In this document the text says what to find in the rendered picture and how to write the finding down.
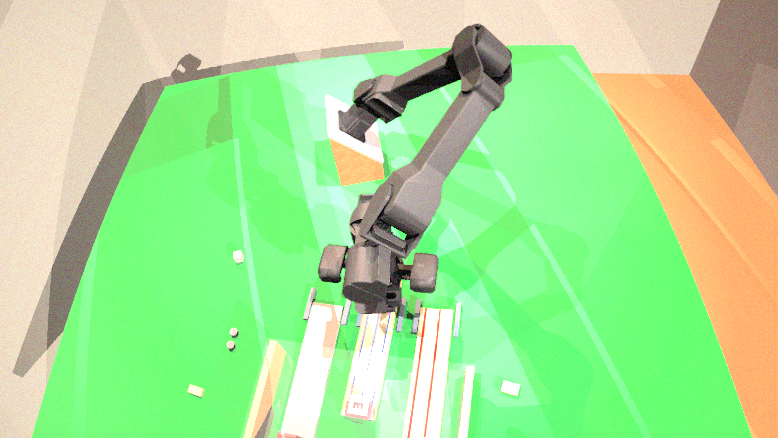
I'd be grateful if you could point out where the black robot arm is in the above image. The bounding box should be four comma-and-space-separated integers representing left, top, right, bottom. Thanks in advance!
337, 23, 513, 314

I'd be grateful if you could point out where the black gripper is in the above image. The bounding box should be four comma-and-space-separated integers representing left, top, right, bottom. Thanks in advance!
317, 244, 440, 294

